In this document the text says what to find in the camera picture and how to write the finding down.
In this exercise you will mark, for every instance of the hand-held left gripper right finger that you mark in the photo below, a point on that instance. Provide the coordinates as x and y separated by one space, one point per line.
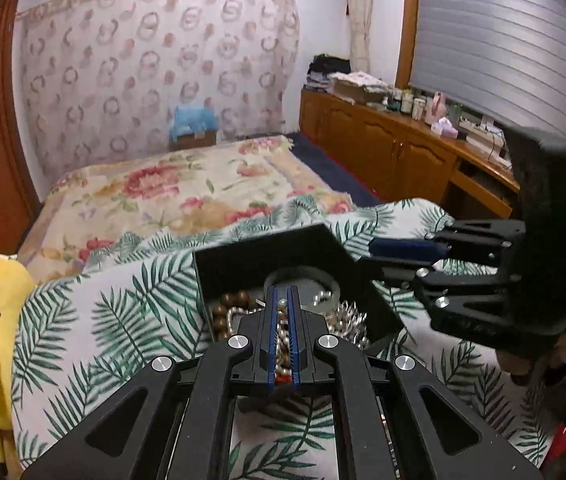
295 325

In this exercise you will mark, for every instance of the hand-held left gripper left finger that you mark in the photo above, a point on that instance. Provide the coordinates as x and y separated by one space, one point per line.
268 325

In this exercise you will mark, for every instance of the dark blue bedsheet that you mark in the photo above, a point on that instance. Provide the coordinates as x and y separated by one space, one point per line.
333 170

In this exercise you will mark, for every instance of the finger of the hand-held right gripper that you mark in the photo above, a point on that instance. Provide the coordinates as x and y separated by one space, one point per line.
403 250
463 305

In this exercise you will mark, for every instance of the black box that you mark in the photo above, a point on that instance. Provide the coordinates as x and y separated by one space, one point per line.
263 255

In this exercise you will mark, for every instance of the cluster of cosmetic bottles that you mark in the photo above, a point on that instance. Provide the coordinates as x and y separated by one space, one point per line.
410 105

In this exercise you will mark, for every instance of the wooden cabinet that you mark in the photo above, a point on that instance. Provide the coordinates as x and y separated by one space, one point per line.
388 145

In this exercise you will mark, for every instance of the grey bangle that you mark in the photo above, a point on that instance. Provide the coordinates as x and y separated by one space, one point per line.
308 274

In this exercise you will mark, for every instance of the person's right hand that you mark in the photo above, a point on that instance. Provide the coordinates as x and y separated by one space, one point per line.
515 367

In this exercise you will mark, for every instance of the pink figurine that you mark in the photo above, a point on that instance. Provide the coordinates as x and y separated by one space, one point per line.
437 107

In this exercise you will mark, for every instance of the pile of dark clothes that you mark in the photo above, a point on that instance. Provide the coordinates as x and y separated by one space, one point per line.
328 72

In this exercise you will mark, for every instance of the floral blanket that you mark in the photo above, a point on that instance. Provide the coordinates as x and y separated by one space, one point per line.
153 185

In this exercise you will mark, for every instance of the small wooden box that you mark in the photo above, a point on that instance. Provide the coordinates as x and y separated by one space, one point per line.
198 140

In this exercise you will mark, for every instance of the stack of books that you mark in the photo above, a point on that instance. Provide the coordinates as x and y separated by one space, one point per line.
483 137

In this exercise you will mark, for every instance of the cream window curtain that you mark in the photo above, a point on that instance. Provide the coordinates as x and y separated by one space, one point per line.
360 15

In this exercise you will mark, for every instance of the leaf print cloth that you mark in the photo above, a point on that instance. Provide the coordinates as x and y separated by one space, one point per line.
113 320

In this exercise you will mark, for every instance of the cardboard box with floral cloth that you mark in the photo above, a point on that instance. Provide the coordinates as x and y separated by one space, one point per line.
358 85

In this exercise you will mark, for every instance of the pink tissue box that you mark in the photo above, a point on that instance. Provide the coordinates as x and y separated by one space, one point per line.
444 127

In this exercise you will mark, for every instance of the blue plastic bag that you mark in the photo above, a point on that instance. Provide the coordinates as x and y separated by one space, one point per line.
193 120

